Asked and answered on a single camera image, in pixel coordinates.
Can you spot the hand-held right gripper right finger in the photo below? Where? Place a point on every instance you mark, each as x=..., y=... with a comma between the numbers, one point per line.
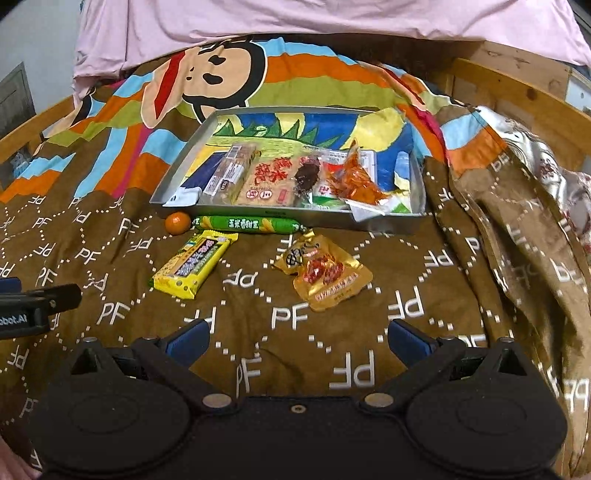
x=406, y=340

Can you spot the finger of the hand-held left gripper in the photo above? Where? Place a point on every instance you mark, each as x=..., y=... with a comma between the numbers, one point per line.
x=60, y=297
x=9, y=285

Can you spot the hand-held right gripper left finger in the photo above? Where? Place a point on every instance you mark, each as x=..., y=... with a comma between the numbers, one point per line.
x=189, y=342

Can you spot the orange red snack packet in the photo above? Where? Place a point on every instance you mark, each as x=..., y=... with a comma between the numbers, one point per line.
x=360, y=184

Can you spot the white green snack packet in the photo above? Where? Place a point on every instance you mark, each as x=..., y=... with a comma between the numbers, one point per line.
x=330, y=189

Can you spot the long clear snack bar packet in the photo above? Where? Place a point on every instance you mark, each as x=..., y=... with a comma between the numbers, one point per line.
x=231, y=173

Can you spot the dark brown snack packet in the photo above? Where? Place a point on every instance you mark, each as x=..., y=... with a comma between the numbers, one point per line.
x=307, y=177

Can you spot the metal tray with dinosaur print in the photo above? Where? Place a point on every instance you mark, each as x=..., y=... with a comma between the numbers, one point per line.
x=323, y=127

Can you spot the person's left forearm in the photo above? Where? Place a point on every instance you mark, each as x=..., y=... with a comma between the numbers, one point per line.
x=11, y=461

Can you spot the yellow snack packet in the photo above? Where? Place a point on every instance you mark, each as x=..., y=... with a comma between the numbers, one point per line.
x=189, y=272

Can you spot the printed blanket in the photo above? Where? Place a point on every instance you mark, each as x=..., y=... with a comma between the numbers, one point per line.
x=277, y=323

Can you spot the gold snack packet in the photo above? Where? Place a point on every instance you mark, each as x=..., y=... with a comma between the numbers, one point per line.
x=328, y=277

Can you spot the small orange mandarin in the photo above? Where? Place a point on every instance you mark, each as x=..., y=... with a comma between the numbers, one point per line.
x=178, y=222

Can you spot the green sausage stick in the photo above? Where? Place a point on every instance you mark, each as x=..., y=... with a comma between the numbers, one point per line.
x=244, y=224

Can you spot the dark blue snack packet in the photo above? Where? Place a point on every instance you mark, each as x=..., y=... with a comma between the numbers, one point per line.
x=205, y=177

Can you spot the tan rice cracker packet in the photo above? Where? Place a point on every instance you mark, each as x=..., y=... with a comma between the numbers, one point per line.
x=270, y=184

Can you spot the grey door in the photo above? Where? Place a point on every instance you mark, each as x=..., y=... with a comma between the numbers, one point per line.
x=16, y=97

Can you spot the silver patterned cloth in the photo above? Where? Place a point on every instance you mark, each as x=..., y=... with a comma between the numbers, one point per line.
x=545, y=161

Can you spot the pink pillow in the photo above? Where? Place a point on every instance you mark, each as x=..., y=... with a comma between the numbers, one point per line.
x=277, y=18

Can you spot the wooden bed frame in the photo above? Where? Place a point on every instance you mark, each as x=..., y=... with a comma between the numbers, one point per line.
x=508, y=69

